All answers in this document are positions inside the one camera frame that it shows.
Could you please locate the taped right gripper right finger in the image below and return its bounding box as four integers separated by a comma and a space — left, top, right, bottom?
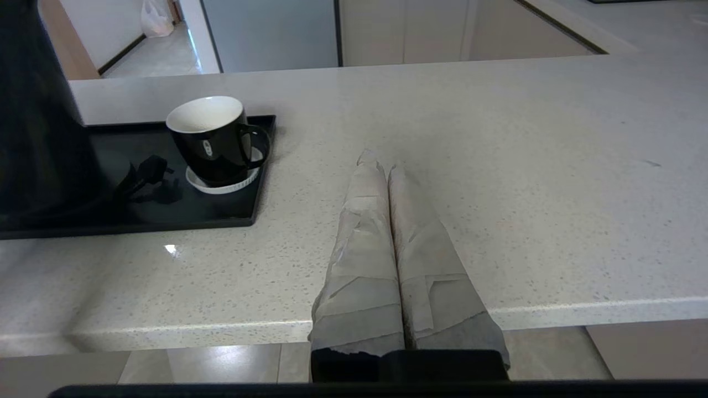
382, 163, 511, 383

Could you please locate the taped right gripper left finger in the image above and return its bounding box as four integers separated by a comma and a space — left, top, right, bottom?
308, 148, 406, 383

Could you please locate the black cup white inside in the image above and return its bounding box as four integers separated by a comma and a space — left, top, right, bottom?
165, 96, 272, 188

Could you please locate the black electric kettle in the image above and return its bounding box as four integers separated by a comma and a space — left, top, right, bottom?
0, 0, 111, 217

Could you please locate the black rectangular serving tray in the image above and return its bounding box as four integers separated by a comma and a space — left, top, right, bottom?
0, 114, 278, 240

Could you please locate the white round saucer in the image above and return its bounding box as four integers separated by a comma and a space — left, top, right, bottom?
185, 146, 267, 195

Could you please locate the beige sink base cabinet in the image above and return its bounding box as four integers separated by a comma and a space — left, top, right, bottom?
339, 0, 477, 67

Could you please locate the tall silver fridge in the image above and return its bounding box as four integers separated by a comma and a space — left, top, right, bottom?
178, 0, 341, 75

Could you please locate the beige counter drawer cabinet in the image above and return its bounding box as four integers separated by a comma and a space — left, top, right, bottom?
467, 0, 609, 61

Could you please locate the white plastic bag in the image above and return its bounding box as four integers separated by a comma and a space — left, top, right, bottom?
140, 0, 175, 38

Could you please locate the light wooden door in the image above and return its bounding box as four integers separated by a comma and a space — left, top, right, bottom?
38, 0, 103, 81

